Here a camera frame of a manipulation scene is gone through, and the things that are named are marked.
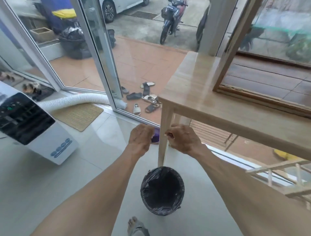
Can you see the blue and yellow bundle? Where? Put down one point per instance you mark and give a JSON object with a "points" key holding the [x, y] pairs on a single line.
{"points": [[58, 17]]}

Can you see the white portable air conditioner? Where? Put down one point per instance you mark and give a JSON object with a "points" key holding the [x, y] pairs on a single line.
{"points": [[26, 121]]}

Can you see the tan sandals pair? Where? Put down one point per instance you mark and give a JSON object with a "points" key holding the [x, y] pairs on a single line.
{"points": [[30, 87]]}

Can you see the small black bag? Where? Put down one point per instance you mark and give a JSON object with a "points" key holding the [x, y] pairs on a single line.
{"points": [[111, 37]]}

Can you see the person's right fingers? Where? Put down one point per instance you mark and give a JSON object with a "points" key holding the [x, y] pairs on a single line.
{"points": [[170, 136]]}

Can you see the large black garbage bag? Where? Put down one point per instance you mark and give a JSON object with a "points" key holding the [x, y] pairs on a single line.
{"points": [[74, 43]]}

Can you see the person's left hand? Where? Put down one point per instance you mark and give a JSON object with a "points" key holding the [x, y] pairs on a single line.
{"points": [[139, 138]]}

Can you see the white car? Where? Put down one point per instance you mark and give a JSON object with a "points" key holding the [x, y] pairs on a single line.
{"points": [[121, 6]]}

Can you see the white framed glass door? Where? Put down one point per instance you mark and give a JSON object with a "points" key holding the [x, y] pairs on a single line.
{"points": [[107, 60]]}

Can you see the woven tan door mat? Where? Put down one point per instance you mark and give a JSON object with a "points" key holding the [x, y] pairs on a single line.
{"points": [[77, 115]]}

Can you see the metal drain grate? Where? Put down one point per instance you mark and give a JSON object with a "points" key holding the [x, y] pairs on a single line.
{"points": [[143, 15]]}

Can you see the dark green plant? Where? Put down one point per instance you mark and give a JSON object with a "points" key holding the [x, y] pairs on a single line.
{"points": [[251, 36]]}

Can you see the person's right hand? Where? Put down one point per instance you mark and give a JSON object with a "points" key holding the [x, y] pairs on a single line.
{"points": [[184, 141]]}

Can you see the group of sandals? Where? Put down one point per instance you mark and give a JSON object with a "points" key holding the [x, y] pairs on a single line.
{"points": [[150, 98]]}

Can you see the trash bin with black liner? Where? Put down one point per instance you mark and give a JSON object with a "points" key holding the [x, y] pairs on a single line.
{"points": [[162, 189]]}

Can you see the light wooden table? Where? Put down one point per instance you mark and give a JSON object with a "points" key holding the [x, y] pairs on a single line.
{"points": [[206, 92]]}

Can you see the wooden window frame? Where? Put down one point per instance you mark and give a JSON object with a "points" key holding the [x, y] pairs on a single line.
{"points": [[233, 48]]}

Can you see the black covered object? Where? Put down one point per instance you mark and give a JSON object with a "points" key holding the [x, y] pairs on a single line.
{"points": [[201, 26]]}

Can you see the white square pillar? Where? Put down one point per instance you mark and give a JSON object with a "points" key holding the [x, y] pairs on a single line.
{"points": [[216, 26]]}

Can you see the light wooden rack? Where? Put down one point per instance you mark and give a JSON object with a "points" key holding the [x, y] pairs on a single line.
{"points": [[298, 187]]}

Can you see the person's left fingers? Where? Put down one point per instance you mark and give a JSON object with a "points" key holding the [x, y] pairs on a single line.
{"points": [[150, 136]]}

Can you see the black shoes pair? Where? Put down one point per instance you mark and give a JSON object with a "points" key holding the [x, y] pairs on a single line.
{"points": [[43, 93]]}

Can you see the tan rectangular planter box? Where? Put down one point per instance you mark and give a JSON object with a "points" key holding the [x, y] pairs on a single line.
{"points": [[42, 35]]}

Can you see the person's right forearm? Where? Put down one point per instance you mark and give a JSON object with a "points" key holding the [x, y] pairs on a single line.
{"points": [[243, 194]]}

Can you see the person's bare foot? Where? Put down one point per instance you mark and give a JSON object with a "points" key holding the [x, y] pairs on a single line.
{"points": [[137, 228]]}

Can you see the blue and red motorcycle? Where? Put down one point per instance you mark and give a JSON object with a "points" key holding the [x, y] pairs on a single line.
{"points": [[171, 19]]}

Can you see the purple bottle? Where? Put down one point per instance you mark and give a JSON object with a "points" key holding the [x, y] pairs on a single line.
{"points": [[156, 136]]}

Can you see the yellow object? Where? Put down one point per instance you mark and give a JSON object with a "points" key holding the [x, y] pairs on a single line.
{"points": [[284, 155]]}

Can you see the person's left forearm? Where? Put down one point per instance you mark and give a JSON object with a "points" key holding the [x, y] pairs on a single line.
{"points": [[97, 194]]}

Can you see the white framed glass panel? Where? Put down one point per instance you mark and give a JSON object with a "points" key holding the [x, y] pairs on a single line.
{"points": [[31, 48]]}

